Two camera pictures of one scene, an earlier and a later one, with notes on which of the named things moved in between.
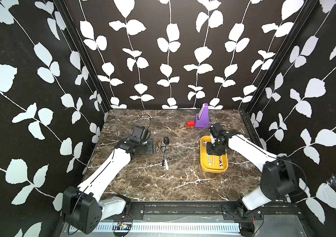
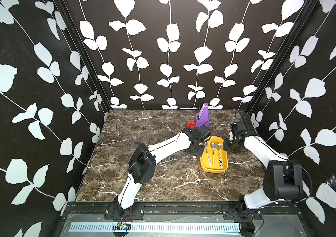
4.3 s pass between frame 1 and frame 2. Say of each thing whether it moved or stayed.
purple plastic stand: stayed
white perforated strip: stayed
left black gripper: moved
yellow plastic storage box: stayed
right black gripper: moved
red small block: stayed
